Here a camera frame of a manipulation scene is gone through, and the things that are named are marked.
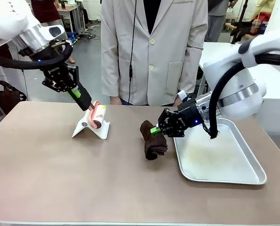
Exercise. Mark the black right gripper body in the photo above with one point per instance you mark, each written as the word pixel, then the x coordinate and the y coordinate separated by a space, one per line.
pixel 190 115

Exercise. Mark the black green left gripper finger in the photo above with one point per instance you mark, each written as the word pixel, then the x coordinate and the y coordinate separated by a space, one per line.
pixel 59 87
pixel 75 80

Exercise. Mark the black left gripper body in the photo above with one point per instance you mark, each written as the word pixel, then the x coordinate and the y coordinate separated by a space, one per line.
pixel 56 71

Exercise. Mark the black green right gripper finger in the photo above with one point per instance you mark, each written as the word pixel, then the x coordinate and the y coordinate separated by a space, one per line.
pixel 172 131
pixel 168 116

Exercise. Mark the brown cloth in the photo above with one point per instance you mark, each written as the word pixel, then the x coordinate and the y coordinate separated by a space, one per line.
pixel 154 146

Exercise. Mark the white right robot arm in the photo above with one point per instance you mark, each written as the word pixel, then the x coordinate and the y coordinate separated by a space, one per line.
pixel 236 77

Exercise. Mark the person's right forearm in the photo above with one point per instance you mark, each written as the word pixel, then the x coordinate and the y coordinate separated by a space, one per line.
pixel 109 70

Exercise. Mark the person's left forearm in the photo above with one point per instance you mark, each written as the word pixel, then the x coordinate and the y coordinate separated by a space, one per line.
pixel 196 70

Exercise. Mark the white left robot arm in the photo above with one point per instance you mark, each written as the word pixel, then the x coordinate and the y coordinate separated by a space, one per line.
pixel 8 21

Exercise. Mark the silver metal tray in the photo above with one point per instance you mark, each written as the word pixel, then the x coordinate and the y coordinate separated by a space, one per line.
pixel 212 160

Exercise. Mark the black mesh bag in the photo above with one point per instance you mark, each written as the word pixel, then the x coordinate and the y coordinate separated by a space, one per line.
pixel 5 94

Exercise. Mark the person in beige blazer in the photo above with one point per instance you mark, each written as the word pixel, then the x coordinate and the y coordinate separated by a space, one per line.
pixel 165 58

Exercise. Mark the wooden desk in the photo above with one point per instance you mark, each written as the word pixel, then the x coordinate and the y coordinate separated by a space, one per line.
pixel 70 14

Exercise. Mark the white lint roller stand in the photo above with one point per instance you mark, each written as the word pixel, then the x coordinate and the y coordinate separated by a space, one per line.
pixel 104 131

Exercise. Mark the person in red skirt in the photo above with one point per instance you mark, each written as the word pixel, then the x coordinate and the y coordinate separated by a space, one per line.
pixel 45 9

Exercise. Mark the person in gray clothes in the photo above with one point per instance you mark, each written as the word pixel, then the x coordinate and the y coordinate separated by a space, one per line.
pixel 215 21

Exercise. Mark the plastic drink cup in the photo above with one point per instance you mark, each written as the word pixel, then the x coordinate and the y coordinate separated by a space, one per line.
pixel 256 27

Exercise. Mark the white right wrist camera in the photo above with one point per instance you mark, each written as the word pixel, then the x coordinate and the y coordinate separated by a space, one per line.
pixel 182 95

